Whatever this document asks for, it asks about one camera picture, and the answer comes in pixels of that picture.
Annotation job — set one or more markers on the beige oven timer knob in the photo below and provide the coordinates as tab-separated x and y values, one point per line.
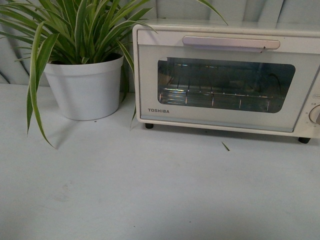
314	115

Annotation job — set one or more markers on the green striped spider plant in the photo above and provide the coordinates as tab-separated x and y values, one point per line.
69	32

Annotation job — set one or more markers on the wire oven rack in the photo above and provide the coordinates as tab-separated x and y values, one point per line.
214	100

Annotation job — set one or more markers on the white Toshiba toaster oven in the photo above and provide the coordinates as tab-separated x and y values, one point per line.
305	75

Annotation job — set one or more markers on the glass oven door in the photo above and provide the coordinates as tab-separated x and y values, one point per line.
150	75

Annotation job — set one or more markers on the white plastic plant pot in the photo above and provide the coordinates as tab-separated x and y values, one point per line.
86	92

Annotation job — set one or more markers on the silver oven door handle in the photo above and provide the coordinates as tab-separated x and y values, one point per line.
231	44

